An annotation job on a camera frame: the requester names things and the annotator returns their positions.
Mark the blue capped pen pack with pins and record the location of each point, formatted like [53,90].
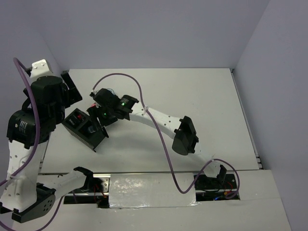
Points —
[91,129]

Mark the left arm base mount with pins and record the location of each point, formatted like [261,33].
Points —
[95,190]

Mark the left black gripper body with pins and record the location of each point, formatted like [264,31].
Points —
[64,102]

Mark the black mesh organizer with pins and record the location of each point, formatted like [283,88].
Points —
[80,129]

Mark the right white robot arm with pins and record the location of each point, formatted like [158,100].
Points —
[181,130]

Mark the silver foil cover plate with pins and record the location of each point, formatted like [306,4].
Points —
[152,190]

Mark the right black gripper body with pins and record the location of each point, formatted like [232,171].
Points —
[105,116]

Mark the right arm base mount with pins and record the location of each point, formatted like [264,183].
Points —
[222,187]

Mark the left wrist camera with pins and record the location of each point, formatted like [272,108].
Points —
[39,69]

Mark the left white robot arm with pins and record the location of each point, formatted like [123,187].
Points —
[28,133]

